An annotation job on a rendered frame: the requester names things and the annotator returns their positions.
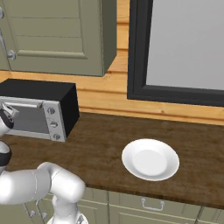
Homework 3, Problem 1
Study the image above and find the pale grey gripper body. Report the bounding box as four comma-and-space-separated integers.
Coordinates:
0, 101, 19, 117

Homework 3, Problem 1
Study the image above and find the toaster oven glass door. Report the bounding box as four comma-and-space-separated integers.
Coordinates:
0, 99, 51, 140

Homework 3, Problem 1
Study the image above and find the black and silver toaster oven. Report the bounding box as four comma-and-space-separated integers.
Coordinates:
0, 78, 81, 144

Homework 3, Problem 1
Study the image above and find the white round plate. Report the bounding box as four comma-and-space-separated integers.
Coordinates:
121, 138, 180, 182

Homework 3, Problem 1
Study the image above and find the olive green drawer front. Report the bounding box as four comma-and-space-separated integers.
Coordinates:
108, 190, 203, 224
197, 205, 224, 224

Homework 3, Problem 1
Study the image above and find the black framed window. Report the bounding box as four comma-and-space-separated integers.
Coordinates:
126, 0, 224, 108

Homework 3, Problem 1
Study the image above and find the silver toaster oven door handle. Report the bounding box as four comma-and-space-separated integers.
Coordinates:
0, 100, 45, 109

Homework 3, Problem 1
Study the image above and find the silver cupboard door handle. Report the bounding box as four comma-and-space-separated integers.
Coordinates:
0, 27, 18, 61

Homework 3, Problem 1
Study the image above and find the silver base cupboard handle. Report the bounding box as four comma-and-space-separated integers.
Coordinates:
35, 199, 48, 221
24, 201, 37, 219

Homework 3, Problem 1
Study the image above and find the olive green wall cupboard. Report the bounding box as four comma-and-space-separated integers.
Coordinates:
0, 0, 118, 78

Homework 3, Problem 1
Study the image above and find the silver drawer handle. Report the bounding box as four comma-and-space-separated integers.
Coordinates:
141, 198, 165, 213

